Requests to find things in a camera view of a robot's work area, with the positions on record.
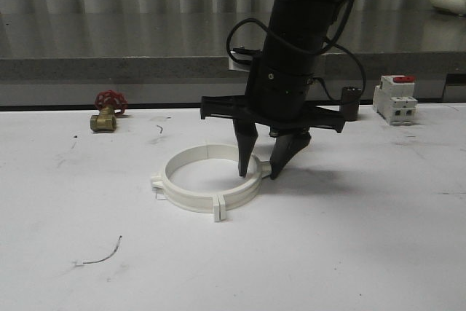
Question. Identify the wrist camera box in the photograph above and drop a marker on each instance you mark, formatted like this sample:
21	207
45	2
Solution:
240	59

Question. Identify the white circuit breaker red switch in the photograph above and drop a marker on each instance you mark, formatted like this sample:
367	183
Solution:
394	99

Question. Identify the dark brown cylindrical capacitor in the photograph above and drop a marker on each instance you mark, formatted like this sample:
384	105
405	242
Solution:
350	101

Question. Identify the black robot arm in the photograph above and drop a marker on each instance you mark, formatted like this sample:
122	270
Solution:
297	34

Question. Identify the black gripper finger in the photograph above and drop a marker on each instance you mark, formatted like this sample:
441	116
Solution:
285	148
246	135

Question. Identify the brass valve red handwheel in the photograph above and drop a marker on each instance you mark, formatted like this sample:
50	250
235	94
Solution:
111	105

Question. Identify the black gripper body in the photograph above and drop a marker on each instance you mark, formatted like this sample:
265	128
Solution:
274	99

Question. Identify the grey stone counter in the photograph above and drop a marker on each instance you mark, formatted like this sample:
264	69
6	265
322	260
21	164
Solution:
65	60

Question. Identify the white half pipe clamp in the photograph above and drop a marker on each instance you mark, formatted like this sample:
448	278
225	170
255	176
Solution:
174	181
239	195

